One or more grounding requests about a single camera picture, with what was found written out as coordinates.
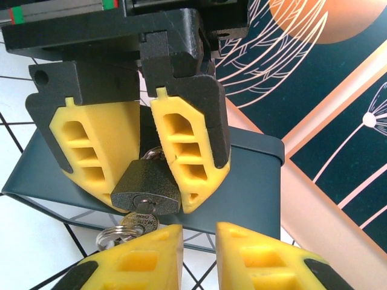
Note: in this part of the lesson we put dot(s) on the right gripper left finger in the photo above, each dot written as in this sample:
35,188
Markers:
136,266

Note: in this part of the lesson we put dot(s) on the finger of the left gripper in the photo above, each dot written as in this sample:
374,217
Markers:
99,87
211,121

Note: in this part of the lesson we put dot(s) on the silver key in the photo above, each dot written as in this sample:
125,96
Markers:
142,222

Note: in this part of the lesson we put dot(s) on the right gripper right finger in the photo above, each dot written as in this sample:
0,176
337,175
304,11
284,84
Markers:
272,262

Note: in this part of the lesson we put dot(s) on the dark blue tin box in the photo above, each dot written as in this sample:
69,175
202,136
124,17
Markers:
257,187

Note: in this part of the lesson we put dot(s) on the dark grey padlock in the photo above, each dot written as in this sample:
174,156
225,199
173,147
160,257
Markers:
145,181

